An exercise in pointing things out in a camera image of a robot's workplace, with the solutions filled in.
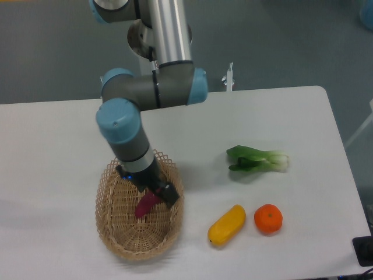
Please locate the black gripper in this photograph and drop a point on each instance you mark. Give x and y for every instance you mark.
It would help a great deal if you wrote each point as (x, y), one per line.
(150, 178)

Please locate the purple sweet potato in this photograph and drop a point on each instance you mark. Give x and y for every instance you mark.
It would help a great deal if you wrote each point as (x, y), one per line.
(145, 205)

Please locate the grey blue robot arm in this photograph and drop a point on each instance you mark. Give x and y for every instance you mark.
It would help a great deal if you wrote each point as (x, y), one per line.
(174, 83)

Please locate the woven wicker basket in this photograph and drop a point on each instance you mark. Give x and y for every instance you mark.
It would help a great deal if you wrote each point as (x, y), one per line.
(129, 237)

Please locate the yellow mango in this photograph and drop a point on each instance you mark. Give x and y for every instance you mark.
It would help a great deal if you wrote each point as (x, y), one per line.
(227, 226)

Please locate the green bok choy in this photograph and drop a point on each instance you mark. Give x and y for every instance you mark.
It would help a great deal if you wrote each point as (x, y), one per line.
(253, 160)

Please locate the orange tangerine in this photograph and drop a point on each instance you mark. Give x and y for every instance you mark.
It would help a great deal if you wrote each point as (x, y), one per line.
(268, 219)

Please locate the black device at table edge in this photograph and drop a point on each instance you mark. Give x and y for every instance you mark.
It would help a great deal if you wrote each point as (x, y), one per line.
(363, 249)

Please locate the blue object top right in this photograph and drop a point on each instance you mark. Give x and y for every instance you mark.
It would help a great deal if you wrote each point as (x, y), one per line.
(366, 13)

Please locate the white frame at right edge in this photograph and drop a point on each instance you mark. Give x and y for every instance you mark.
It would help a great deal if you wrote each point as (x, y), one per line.
(361, 128)

